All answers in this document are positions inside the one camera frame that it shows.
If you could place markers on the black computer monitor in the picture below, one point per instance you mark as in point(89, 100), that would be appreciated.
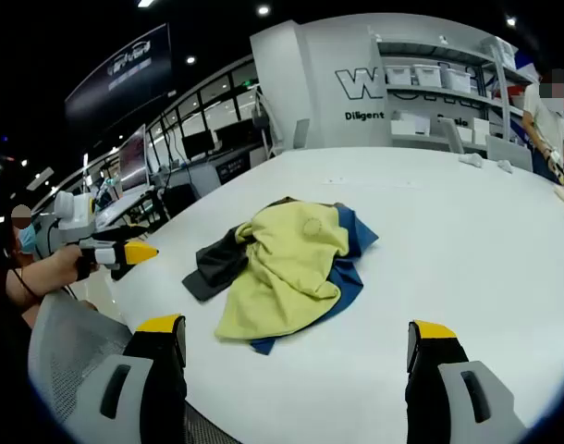
point(232, 136)
point(198, 144)

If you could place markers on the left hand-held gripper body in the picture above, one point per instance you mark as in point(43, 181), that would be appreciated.
point(74, 210)

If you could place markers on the white cardboard box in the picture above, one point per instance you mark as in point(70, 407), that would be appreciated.
point(410, 123)
point(481, 131)

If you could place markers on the small white cloth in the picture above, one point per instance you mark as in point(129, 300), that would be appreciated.
point(471, 160)
point(504, 165)

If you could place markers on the person's blue face mask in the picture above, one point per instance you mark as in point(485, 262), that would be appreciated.
point(27, 238)

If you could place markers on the light grey chair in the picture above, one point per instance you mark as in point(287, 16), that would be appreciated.
point(302, 134)

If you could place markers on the grey mesh office chair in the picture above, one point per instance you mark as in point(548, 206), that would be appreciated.
point(60, 342)

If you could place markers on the large upright display screen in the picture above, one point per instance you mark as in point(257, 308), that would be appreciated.
point(134, 159)

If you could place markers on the grey metal shelf unit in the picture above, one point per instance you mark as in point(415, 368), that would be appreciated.
point(430, 50)

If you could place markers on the yellow blue grey garment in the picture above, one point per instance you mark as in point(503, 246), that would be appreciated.
point(282, 263)

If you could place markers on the person's left hand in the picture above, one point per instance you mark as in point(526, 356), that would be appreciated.
point(64, 266)

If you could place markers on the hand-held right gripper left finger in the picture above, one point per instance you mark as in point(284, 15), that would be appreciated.
point(157, 370)

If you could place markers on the white storage bin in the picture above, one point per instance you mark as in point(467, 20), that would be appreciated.
point(427, 76)
point(403, 76)
point(457, 81)

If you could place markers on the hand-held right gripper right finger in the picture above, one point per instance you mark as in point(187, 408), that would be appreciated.
point(439, 370)

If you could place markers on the white metal rack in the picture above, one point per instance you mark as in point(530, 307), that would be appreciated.
point(260, 118)

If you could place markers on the black hanging sign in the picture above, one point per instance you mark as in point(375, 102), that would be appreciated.
point(125, 69)

